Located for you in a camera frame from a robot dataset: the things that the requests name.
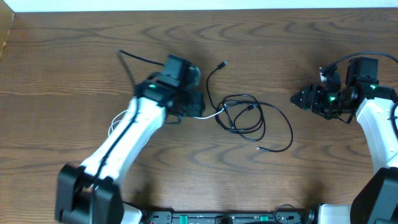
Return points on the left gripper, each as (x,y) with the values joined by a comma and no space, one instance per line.
(193,104)

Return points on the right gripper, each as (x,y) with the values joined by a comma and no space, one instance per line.
(311,100)

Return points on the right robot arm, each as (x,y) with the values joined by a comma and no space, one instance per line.
(375,108)

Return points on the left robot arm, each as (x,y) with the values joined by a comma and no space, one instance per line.
(91,192)

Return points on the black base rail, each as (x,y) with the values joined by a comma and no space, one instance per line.
(281,216)

